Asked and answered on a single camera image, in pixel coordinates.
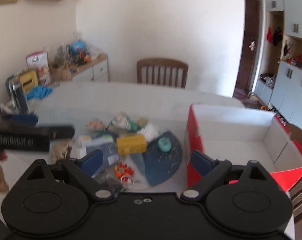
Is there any blue and white wipes pack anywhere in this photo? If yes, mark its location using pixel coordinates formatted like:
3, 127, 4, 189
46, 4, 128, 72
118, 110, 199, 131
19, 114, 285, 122
85, 135, 121, 167

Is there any red and white cardboard box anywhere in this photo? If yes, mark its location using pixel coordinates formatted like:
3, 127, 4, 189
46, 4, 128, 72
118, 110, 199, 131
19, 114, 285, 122
186, 104, 302, 198

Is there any black hanging bag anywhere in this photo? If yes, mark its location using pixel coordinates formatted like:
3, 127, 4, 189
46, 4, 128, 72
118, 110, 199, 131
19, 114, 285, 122
273, 27, 284, 47

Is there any dark blue fan-shaped mat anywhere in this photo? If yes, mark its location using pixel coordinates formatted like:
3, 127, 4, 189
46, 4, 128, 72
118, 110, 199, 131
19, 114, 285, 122
130, 130, 184, 187

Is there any red and white snack bag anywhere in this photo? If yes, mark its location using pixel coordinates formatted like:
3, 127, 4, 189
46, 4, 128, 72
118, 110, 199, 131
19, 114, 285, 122
26, 51, 51, 85

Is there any blue cloth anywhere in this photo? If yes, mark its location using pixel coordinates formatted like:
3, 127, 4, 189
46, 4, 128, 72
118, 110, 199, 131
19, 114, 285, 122
27, 85, 53, 100

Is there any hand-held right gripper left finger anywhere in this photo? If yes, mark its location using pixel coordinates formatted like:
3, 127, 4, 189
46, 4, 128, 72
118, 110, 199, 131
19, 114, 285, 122
26, 149, 116, 202

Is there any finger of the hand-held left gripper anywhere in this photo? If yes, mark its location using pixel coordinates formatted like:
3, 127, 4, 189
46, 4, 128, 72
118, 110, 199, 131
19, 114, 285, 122
2, 115, 39, 127
40, 126, 75, 140

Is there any blue-grey wardrobe cabinet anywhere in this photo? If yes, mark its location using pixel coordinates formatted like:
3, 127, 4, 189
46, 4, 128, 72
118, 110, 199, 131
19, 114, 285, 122
252, 0, 302, 130

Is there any white sideboard cabinet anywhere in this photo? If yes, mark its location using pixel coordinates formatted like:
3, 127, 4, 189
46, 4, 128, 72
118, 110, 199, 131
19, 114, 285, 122
71, 54, 109, 82

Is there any dark upright case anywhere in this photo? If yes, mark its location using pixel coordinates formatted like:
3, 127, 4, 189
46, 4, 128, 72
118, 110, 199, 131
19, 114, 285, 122
8, 76, 29, 115

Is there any orange snack packet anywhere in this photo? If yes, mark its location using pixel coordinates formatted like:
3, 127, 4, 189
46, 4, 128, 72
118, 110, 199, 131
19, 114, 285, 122
86, 120, 108, 132

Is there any blue globe toy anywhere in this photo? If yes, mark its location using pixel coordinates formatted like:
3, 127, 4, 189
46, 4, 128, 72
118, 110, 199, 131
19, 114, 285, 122
71, 40, 86, 53

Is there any orange toy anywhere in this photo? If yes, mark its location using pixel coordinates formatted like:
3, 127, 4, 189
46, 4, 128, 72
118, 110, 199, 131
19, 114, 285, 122
115, 162, 134, 177

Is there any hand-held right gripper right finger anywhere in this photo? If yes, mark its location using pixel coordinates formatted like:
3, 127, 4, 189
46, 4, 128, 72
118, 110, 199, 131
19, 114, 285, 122
180, 150, 269, 202

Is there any red patterned doormat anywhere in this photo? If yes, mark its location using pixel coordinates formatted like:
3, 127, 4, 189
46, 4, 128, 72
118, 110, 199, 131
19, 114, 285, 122
233, 88, 261, 109

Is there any clear bag of white items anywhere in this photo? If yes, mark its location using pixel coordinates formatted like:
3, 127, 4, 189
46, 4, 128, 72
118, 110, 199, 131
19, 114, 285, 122
137, 122, 160, 142

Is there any wooden slat-back chair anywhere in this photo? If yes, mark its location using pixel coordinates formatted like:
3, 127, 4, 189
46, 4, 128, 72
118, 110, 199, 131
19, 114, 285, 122
137, 58, 189, 88
286, 124, 302, 225

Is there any dark wooden door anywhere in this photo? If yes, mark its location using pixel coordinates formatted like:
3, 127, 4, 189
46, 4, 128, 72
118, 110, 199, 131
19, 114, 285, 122
234, 0, 262, 98

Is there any wooden basket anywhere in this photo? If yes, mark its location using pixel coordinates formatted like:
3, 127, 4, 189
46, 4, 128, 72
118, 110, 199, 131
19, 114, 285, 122
50, 64, 78, 80

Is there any yellow sponge block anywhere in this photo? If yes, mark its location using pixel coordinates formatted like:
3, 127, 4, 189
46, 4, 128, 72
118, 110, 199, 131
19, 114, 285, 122
116, 134, 148, 155

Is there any yellow tissue box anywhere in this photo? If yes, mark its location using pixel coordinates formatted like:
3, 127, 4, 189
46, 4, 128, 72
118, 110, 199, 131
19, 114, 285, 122
20, 70, 39, 92

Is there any teal round case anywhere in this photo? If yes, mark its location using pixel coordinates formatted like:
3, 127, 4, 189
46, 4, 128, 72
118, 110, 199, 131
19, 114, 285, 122
158, 137, 172, 152

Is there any green and white packet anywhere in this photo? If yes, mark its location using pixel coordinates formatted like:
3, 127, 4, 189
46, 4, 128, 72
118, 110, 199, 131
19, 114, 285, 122
111, 114, 139, 132

